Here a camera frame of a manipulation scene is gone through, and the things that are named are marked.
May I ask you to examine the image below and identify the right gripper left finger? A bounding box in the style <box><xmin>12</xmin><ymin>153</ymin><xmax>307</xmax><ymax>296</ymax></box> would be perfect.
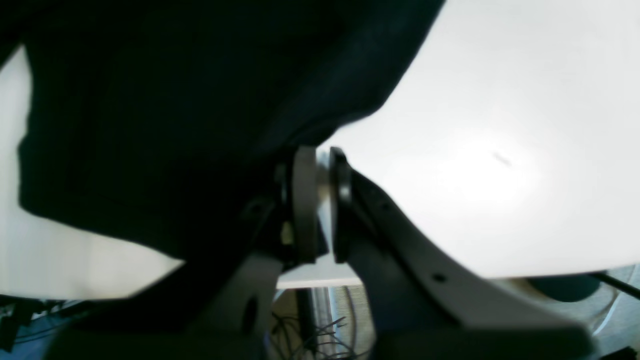
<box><xmin>190</xmin><ymin>146</ymin><xmax>319</xmax><ymax>360</ymax></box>

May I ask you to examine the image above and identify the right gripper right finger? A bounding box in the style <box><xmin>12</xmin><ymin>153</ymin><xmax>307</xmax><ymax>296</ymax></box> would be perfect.
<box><xmin>329</xmin><ymin>147</ymin><xmax>595</xmax><ymax>360</ymax></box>

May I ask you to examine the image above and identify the black T-shirt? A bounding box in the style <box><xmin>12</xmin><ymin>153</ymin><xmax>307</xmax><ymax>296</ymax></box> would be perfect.
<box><xmin>0</xmin><ymin>0</ymin><xmax>447</xmax><ymax>331</ymax></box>

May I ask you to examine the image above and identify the dark round stand base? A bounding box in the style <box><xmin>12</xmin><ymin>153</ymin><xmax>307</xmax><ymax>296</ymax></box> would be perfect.
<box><xmin>526</xmin><ymin>275</ymin><xmax>601</xmax><ymax>303</ymax></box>

